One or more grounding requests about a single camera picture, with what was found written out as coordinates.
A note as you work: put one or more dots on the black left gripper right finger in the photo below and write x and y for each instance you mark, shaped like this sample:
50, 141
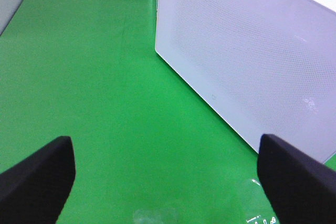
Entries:
299, 188

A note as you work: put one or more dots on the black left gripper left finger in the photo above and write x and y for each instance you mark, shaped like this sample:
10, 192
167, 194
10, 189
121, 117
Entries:
36, 189

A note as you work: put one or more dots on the white microwave door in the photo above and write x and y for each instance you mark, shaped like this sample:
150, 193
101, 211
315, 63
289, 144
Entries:
265, 66

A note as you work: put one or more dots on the clear plastic film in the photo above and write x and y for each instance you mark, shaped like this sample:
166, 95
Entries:
246, 202

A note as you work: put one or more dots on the green table cloth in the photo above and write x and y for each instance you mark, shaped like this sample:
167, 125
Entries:
142, 135

